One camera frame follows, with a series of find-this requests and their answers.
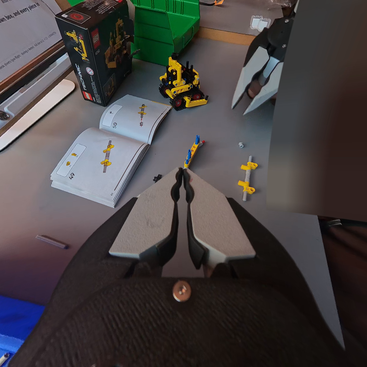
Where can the black lego box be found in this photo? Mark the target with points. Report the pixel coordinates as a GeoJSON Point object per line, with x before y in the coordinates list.
{"type": "Point", "coordinates": [94, 57]}

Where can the clear plastic clip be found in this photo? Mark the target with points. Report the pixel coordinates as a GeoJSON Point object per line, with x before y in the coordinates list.
{"type": "Point", "coordinates": [260, 22]}

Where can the dark lego axle rod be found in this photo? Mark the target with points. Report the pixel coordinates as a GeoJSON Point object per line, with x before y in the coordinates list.
{"type": "Point", "coordinates": [51, 241]}

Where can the open instruction booklet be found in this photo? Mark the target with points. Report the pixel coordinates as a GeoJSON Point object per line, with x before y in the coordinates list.
{"type": "Point", "coordinates": [100, 160]}

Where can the white monitor stand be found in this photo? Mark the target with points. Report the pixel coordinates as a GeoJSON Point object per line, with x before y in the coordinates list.
{"type": "Point", "coordinates": [43, 97]}

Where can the orange black object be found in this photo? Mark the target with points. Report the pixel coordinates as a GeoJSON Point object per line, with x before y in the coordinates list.
{"type": "Point", "coordinates": [213, 2]}

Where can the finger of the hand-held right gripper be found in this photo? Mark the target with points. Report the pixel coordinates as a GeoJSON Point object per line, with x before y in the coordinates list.
{"type": "Point", "coordinates": [249, 71]}
{"type": "Point", "coordinates": [271, 89]}

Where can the yellow lego beam blue pins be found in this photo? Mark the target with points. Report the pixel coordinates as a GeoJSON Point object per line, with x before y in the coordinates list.
{"type": "Point", "coordinates": [194, 149]}

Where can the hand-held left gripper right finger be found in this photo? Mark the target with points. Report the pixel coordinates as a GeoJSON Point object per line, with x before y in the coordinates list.
{"type": "Point", "coordinates": [218, 223]}

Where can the green plastic bin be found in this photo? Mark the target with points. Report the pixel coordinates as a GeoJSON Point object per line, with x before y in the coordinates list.
{"type": "Point", "coordinates": [160, 34]}

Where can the small black lego piece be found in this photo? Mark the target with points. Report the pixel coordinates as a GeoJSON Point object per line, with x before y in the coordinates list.
{"type": "Point", "coordinates": [157, 178]}

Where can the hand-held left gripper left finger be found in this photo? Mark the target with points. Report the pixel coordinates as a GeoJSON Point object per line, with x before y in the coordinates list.
{"type": "Point", "coordinates": [149, 218]}

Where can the grey axle yellow connectors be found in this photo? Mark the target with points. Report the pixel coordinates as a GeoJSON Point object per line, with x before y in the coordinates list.
{"type": "Point", "coordinates": [248, 175]}

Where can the blue plastic bin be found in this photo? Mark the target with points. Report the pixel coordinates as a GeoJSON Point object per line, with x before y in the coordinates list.
{"type": "Point", "coordinates": [17, 321]}

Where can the yellow black lego bulldozer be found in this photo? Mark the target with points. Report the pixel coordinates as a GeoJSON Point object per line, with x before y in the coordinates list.
{"type": "Point", "coordinates": [179, 86]}

